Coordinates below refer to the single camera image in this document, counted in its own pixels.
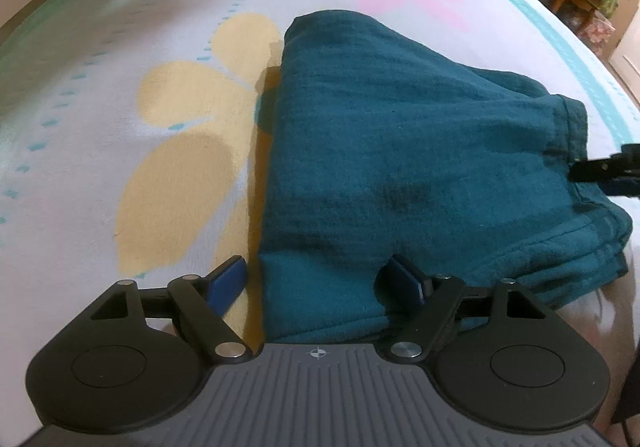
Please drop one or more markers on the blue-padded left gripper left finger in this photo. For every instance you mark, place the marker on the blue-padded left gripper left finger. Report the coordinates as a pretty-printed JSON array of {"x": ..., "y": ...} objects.
[{"x": 225, "y": 284}]

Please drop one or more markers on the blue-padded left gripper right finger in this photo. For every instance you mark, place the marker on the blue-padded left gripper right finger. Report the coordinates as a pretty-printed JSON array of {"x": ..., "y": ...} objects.
[{"x": 401, "y": 287}]

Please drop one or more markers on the teal pants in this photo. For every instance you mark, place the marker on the teal pants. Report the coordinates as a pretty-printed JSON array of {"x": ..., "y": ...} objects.
[{"x": 382, "y": 146}]

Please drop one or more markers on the wooden side table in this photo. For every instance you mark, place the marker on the wooden side table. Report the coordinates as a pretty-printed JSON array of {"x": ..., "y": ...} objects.
[{"x": 584, "y": 10}]

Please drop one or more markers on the floral light blue bedsheet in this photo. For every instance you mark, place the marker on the floral light blue bedsheet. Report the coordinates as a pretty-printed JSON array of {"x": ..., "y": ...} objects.
[{"x": 135, "y": 143}]

